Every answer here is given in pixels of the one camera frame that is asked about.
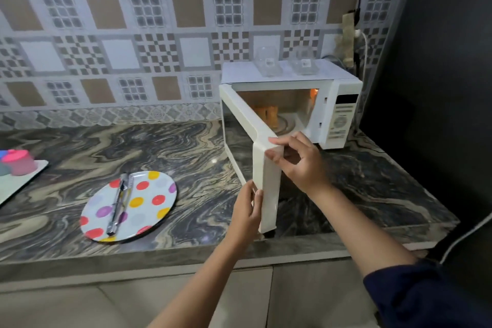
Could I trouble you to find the colourful dotted plate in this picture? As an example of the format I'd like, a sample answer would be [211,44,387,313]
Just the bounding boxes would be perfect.
[79,171,178,243]

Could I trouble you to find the beige kitchen base cabinets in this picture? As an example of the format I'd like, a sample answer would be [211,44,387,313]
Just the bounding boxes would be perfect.
[0,241,427,328]

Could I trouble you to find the person's right forearm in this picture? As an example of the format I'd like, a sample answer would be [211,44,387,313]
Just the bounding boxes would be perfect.
[311,185,418,278]

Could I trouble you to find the long white cable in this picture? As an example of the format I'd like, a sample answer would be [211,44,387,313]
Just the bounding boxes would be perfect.
[440,212,492,265]

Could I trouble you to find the metal tongs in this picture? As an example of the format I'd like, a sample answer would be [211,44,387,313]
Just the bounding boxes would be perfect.
[106,172,134,236]

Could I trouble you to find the stainless steel double-door fridge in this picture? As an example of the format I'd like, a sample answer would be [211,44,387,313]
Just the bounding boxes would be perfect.
[359,0,492,301]

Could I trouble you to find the white plug with cable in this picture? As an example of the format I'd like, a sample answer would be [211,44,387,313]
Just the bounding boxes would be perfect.
[353,30,370,83]

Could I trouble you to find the beige socket adapter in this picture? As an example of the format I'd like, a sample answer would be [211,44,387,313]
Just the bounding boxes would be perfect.
[334,12,356,69]

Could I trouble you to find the white microwave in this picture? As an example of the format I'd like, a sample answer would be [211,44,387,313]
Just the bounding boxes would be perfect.
[219,58,364,240]

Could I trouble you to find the person's left forearm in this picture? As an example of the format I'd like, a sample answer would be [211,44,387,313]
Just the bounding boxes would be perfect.
[148,237,251,328]

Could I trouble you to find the clear plastic container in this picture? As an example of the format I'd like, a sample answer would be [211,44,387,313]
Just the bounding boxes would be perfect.
[253,47,284,78]
[290,47,320,75]

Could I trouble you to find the person's right hand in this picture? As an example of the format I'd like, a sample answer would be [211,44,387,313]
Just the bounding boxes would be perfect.
[264,131,331,198]

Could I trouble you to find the pale rectangular tray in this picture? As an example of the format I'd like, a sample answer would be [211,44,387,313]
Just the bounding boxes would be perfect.
[0,159,50,206]

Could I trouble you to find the dark blue sleeve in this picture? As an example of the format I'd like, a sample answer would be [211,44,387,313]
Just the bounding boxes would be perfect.
[363,258,492,328]

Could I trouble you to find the pink lidded container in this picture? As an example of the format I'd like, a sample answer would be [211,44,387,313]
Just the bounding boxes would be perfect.
[2,149,38,177]

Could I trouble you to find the white microwave door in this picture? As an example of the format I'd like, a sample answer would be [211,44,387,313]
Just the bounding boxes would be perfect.
[219,84,285,240]

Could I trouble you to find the person's left hand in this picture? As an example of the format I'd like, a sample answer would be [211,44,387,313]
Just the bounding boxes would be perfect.
[227,179,264,248]

